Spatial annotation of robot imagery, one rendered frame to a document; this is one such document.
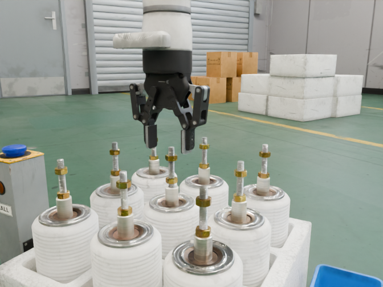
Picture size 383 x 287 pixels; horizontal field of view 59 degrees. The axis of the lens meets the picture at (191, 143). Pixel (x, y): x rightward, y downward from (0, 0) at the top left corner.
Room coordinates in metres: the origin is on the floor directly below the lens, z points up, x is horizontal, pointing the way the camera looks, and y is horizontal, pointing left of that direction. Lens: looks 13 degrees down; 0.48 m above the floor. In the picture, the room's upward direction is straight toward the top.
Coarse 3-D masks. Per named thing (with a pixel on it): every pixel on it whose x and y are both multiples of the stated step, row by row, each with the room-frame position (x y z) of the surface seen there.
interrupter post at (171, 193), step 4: (168, 184) 0.54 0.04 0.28; (168, 188) 0.52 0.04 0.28; (172, 188) 0.52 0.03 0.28; (176, 188) 0.52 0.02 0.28; (168, 192) 0.52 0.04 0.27; (172, 192) 0.52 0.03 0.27; (176, 192) 0.52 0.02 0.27; (168, 196) 0.52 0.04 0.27; (172, 196) 0.52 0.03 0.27; (176, 196) 0.52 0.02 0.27; (168, 200) 0.52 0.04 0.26; (172, 200) 0.52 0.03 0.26; (176, 200) 0.52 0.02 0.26; (168, 204) 0.52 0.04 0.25; (172, 204) 0.52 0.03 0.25; (176, 204) 0.52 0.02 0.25
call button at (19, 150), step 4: (4, 148) 0.59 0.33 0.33; (8, 148) 0.59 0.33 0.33; (12, 148) 0.59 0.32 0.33; (16, 148) 0.59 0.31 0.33; (20, 148) 0.59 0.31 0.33; (24, 148) 0.60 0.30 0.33; (4, 152) 0.59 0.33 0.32; (8, 152) 0.58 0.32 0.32; (12, 152) 0.58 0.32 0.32; (16, 152) 0.59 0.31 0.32; (20, 152) 0.59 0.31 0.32; (24, 152) 0.61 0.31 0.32; (8, 156) 0.59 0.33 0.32; (12, 156) 0.59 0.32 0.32; (16, 156) 0.59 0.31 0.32
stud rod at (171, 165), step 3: (171, 147) 0.52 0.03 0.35; (171, 150) 0.52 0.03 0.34; (168, 153) 0.53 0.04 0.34; (171, 153) 0.52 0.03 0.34; (168, 162) 0.53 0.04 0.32; (171, 162) 0.52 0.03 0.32; (168, 165) 0.53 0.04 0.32; (171, 165) 0.52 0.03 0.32; (171, 168) 0.52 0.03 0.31; (171, 171) 0.52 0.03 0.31; (171, 174) 0.52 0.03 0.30; (171, 177) 0.52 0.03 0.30; (171, 186) 0.52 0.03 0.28; (174, 186) 0.53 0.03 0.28
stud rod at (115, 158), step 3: (114, 144) 0.58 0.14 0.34; (114, 147) 0.58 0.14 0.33; (114, 156) 0.58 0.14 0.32; (117, 156) 0.59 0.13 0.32; (114, 159) 0.58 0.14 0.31; (117, 159) 0.59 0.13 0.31; (114, 162) 0.58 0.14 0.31; (117, 162) 0.58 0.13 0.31; (114, 165) 0.58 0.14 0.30; (117, 165) 0.58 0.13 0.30; (114, 168) 0.58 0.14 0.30; (117, 168) 0.58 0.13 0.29
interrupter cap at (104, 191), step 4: (104, 184) 0.61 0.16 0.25; (108, 184) 0.61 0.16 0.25; (132, 184) 0.61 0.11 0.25; (96, 188) 0.59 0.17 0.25; (100, 188) 0.59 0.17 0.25; (104, 188) 0.59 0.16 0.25; (108, 188) 0.59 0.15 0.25; (128, 188) 0.59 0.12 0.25; (132, 188) 0.59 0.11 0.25; (136, 188) 0.59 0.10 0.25; (96, 192) 0.57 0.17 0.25; (100, 192) 0.57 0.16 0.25; (104, 192) 0.57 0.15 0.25; (108, 192) 0.58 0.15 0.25; (112, 192) 0.58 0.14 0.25; (128, 192) 0.57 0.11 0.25; (132, 192) 0.57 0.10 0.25; (100, 196) 0.55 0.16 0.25; (104, 196) 0.55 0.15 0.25; (108, 196) 0.55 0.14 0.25; (112, 196) 0.55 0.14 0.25; (116, 196) 0.55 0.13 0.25; (120, 196) 0.55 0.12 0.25
